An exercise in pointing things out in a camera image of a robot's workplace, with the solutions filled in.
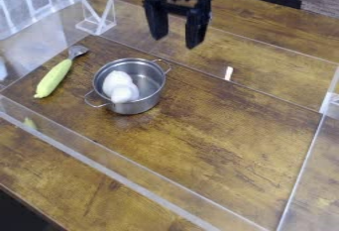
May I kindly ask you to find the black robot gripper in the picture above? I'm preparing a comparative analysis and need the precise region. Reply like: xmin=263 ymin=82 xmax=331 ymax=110
xmin=143 ymin=0 xmax=212 ymax=49

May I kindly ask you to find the silver metal pot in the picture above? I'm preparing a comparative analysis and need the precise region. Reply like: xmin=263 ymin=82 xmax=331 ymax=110
xmin=84 ymin=58 xmax=171 ymax=115

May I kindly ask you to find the clear acrylic triangle bracket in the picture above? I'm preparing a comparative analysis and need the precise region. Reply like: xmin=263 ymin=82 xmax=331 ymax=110
xmin=76 ymin=0 xmax=116 ymax=36

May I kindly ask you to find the green handled metal spoon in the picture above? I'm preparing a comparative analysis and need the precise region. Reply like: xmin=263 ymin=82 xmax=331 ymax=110
xmin=34 ymin=46 xmax=88 ymax=98

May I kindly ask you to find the clear acrylic enclosure wall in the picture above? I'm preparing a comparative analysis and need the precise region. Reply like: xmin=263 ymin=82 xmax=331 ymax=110
xmin=0 ymin=95 xmax=267 ymax=231

